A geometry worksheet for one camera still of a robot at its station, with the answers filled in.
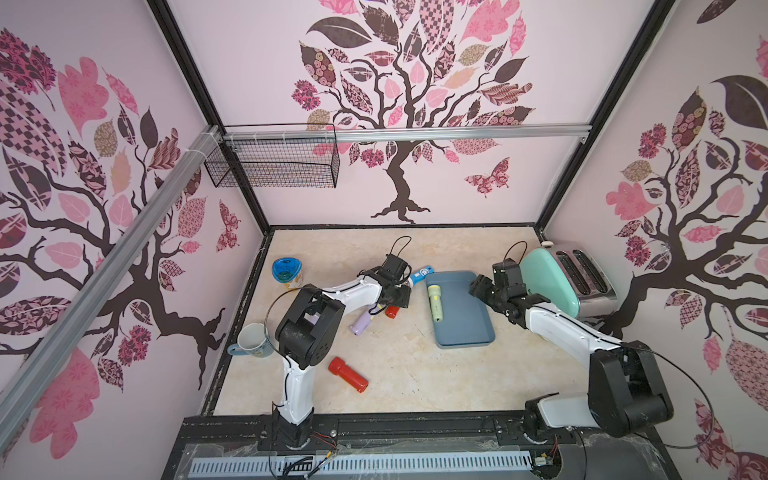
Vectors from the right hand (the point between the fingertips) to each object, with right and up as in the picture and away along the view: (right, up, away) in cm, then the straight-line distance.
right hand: (476, 283), depth 91 cm
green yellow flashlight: (-12, -4, +7) cm, 14 cm away
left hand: (-23, -7, +6) cm, 25 cm away
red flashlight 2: (-41, -23, -9) cm, 48 cm away
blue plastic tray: (-1, -13, +7) cm, 15 cm away
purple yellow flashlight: (-36, -13, +1) cm, 38 cm away
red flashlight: (-26, -9, +2) cm, 28 cm away
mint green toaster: (+24, +2, -8) cm, 26 cm away
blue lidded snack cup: (-61, +4, +4) cm, 61 cm away
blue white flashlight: (-17, +1, +11) cm, 20 cm away
